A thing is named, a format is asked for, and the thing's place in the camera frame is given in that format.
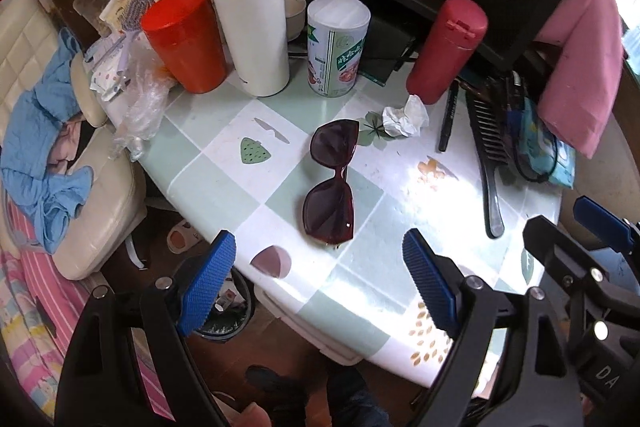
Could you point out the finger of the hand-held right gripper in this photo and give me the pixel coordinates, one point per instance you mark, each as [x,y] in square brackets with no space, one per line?
[550,247]
[600,219]

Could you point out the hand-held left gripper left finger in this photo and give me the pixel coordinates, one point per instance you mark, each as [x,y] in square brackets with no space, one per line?
[207,287]

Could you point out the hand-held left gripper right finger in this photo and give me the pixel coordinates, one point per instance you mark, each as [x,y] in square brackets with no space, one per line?
[430,284]

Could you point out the black trash bin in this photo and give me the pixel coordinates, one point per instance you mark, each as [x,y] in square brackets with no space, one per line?
[240,302]

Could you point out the person's left hand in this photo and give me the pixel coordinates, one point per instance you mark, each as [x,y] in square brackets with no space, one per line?
[256,416]

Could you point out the beige slipper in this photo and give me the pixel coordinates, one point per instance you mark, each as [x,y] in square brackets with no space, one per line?
[182,237]

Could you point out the blue wet wipes pack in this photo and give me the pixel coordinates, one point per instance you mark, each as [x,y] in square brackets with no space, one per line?
[560,157]

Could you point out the checked plastic tablecloth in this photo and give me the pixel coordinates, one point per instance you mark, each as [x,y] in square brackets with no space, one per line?
[240,197]

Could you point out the black comb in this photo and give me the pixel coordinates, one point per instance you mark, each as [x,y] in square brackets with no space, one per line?
[487,142]

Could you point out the dark red sunglasses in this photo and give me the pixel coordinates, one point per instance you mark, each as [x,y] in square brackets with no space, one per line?
[330,207]

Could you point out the person's left leg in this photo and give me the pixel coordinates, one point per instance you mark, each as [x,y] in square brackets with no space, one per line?
[280,392]

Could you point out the person's leg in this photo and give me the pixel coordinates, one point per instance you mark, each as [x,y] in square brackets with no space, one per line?
[280,392]
[355,397]

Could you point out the cream leather chair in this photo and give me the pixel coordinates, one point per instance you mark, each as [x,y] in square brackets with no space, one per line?
[100,217]

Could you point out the person's right leg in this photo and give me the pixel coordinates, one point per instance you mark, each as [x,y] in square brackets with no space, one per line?
[355,397]

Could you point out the pink cloth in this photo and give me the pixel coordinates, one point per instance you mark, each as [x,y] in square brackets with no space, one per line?
[580,72]

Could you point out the black pen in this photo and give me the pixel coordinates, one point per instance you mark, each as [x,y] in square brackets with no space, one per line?
[448,117]

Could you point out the crumpled white tissue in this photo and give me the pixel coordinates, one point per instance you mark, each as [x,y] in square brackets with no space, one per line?
[405,117]

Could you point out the pink striped blanket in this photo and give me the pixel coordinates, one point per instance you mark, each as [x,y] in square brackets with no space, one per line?
[25,307]

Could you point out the clear plastic bag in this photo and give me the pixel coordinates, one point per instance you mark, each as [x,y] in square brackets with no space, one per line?
[142,107]

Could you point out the pink garment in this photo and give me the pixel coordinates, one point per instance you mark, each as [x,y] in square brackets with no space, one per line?
[65,142]

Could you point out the red thermos bottle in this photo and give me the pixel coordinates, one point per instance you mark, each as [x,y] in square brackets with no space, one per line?
[445,52]

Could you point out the light blue garment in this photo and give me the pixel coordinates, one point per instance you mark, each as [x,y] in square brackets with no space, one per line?
[35,132]

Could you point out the dark green box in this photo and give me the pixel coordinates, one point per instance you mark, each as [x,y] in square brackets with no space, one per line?
[387,52]

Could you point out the pile of small paper packets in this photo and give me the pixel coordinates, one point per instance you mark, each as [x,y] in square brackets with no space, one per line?
[107,72]

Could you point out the red plastic cup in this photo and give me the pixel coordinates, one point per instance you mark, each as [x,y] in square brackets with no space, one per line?
[187,42]

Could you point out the tin can with white lid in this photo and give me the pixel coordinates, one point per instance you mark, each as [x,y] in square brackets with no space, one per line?
[335,52]

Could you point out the white thermos bottle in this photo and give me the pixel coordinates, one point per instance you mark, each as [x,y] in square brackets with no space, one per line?
[255,32]

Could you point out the purple striped round pad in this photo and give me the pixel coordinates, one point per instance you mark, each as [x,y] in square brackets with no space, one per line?
[135,9]

